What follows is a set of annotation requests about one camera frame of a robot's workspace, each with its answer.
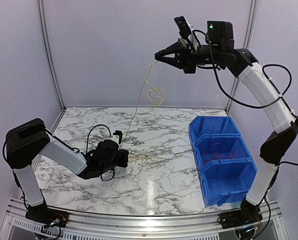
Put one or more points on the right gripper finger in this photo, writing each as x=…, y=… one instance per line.
x=169, y=52
x=172, y=61

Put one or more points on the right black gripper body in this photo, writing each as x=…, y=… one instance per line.
x=191, y=59

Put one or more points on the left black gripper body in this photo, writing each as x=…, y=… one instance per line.
x=122, y=163

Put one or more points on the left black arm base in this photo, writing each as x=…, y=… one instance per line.
x=47, y=216

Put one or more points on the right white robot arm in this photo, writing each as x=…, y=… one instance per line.
x=215, y=48

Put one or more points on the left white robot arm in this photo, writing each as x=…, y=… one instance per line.
x=25, y=142

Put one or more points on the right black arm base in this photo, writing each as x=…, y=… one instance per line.
x=246, y=215

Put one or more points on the far blue storage bin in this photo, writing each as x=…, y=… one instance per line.
x=209, y=126

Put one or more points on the blue storage bin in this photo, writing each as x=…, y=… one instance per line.
x=209, y=126
x=226, y=181
x=214, y=149

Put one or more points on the middle blue storage bin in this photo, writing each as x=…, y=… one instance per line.
x=214, y=149

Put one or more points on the near blue storage bin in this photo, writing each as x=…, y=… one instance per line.
x=226, y=181

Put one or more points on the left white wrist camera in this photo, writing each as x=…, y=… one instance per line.
x=117, y=136

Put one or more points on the left aluminium corner post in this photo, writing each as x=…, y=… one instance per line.
x=48, y=54

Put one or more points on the aluminium front frame rail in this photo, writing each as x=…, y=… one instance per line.
x=203, y=226

